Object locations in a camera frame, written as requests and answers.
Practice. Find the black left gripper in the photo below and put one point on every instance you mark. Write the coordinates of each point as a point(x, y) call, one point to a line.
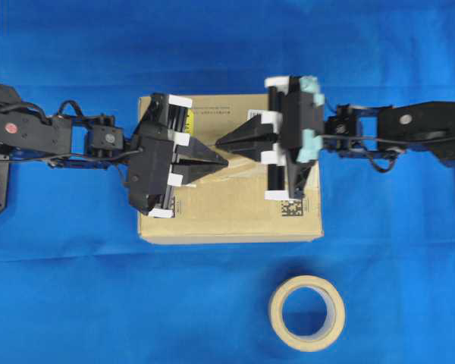
point(159, 135)

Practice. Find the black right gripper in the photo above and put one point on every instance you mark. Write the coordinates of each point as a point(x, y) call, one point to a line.
point(290, 135)

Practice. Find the beige tape strip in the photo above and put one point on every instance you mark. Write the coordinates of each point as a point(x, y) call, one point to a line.
point(239, 167)

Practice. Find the brown cardboard box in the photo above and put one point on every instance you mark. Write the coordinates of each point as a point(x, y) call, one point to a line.
point(233, 211)

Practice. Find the beige packing tape roll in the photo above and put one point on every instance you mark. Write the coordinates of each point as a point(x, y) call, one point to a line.
point(307, 313)

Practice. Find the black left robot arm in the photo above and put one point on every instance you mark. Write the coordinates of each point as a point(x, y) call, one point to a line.
point(66, 139)

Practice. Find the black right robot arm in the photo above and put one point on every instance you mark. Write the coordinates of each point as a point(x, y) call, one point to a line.
point(381, 134)

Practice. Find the blue table cloth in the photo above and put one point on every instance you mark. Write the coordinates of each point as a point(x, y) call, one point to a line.
point(78, 284)

